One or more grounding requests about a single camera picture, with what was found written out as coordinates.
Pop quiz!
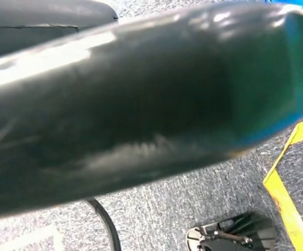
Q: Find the glossy dark robot leg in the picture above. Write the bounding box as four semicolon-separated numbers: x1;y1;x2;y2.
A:
0;2;303;221

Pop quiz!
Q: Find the yellow tape square outline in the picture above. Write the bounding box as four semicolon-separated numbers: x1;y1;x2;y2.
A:
262;115;303;251

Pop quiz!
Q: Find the thick black cable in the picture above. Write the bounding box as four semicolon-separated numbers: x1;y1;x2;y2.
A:
85;198;122;251

